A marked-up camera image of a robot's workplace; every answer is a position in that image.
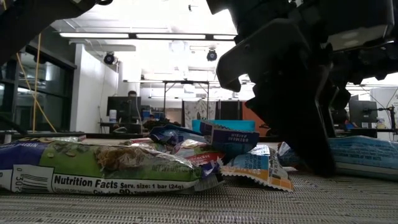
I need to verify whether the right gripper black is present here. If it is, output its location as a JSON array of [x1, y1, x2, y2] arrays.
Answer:
[[206, 0, 398, 93]]

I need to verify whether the purple green oatmeal raisin bar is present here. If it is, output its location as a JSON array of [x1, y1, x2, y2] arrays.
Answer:
[[198, 120, 261, 156], [0, 138, 225, 196]]

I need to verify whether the red green chocolate chip bar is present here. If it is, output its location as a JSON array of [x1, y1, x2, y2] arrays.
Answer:
[[121, 137, 175, 150], [18, 135, 88, 143], [172, 139, 228, 167]]

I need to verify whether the orange partition panel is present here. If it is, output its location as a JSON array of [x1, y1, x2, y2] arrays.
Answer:
[[242, 101, 269, 137]]

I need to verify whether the teal plastic bin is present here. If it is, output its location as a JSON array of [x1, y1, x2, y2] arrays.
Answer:
[[192, 119, 256, 133]]

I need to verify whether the black partition panel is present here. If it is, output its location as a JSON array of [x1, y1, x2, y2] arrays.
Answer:
[[218, 100, 243, 121]]

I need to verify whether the grey woven placemat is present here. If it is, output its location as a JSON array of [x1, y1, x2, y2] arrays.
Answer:
[[0, 166, 398, 224]]

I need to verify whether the white patterned board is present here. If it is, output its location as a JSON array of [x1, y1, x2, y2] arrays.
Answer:
[[183, 99, 218, 129]]

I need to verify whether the black desk monitor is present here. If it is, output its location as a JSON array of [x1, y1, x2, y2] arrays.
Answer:
[[106, 96, 142, 124]]

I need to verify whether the black metal stand frame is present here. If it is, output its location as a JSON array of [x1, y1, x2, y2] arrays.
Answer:
[[162, 80, 211, 125]]

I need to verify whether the yellow extension cable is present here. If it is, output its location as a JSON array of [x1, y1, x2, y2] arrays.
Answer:
[[1, 0, 58, 134]]

